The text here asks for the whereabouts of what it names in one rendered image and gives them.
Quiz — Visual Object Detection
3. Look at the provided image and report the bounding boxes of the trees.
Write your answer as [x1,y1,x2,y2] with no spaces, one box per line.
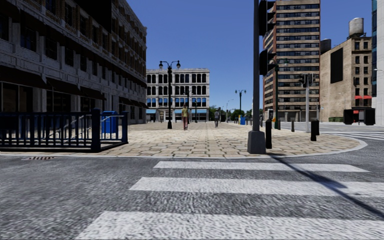
[208,105,264,123]

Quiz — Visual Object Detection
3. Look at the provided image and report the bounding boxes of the grey stone building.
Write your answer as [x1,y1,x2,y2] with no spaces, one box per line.
[0,0,150,126]

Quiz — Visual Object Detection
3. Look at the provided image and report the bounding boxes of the tan banded tower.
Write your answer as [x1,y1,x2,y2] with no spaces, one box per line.
[262,0,321,123]

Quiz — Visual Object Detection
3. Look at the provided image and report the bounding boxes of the black bus shelter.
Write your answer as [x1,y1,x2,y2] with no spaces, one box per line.
[343,107,376,126]

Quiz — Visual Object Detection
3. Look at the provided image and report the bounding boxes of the glass tower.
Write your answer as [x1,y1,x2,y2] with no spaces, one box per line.
[371,0,384,127]

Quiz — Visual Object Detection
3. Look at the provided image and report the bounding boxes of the traffic light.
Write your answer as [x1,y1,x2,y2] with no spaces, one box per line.
[298,72,315,133]
[246,0,277,155]

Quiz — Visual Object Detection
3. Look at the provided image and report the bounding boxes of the white stone building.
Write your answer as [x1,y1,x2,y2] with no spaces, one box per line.
[145,67,211,123]

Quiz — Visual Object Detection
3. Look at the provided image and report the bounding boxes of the dark stairway railing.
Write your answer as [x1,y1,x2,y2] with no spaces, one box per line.
[0,108,129,154]

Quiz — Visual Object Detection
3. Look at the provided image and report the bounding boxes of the tan brick building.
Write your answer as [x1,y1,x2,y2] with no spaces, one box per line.
[319,17,373,123]

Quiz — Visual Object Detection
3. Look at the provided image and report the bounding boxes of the blue letter box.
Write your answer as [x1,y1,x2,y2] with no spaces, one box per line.
[100,110,119,135]

